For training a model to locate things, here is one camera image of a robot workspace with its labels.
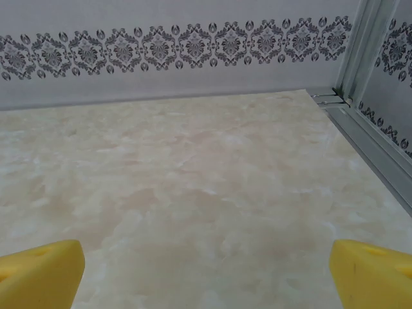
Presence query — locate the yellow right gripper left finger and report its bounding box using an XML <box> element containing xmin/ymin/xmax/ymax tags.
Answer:
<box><xmin>0</xmin><ymin>239</ymin><xmax>86</xmax><ymax>309</ymax></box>

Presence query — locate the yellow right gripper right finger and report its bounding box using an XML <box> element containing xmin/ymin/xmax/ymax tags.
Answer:
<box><xmin>329</xmin><ymin>238</ymin><xmax>412</xmax><ymax>309</ymax></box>

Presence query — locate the aluminium side rail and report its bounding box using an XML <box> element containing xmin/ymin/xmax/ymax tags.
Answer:
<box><xmin>308</xmin><ymin>86</ymin><xmax>412</xmax><ymax>188</ymax></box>

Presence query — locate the aluminium frame post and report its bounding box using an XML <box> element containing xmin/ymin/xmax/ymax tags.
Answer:
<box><xmin>333</xmin><ymin>0</ymin><xmax>399</xmax><ymax>101</ymax></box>

